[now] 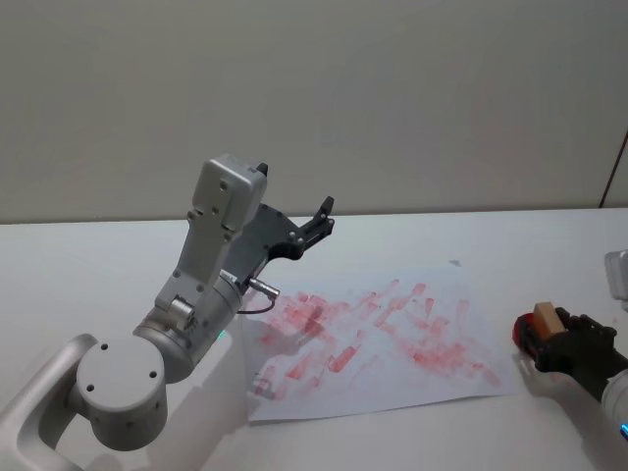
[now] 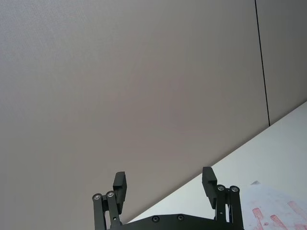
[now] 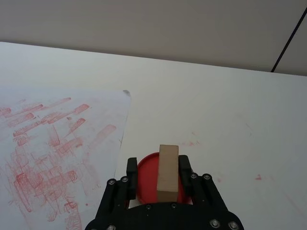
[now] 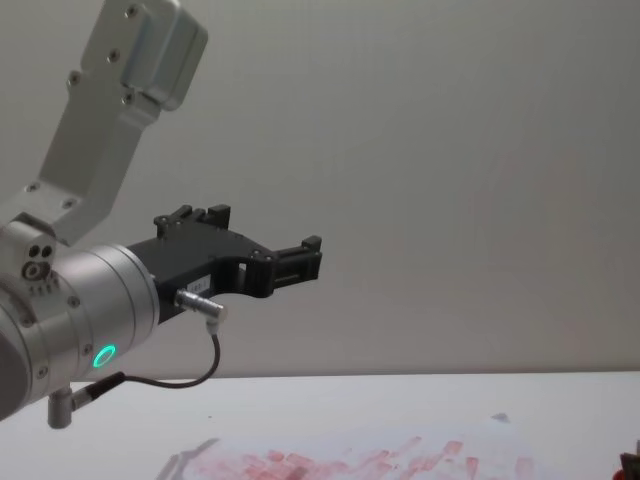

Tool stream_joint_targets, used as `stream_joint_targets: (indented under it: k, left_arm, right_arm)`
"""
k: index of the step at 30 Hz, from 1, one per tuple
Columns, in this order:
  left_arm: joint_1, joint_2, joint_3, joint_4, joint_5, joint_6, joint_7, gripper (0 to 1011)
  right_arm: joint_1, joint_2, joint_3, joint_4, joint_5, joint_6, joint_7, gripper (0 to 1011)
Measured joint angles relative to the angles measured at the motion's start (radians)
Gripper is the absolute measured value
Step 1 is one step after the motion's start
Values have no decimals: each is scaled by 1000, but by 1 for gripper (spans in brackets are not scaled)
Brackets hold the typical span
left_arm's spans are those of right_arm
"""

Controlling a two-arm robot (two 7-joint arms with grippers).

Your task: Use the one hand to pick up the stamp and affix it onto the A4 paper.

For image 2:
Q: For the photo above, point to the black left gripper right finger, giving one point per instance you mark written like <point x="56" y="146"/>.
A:
<point x="209" y="189"/>

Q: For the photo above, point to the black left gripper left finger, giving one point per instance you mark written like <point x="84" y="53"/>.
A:
<point x="119" y="191"/>

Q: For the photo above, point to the white paper sheet, red stamps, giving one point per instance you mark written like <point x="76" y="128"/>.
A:
<point x="275" y="210"/>

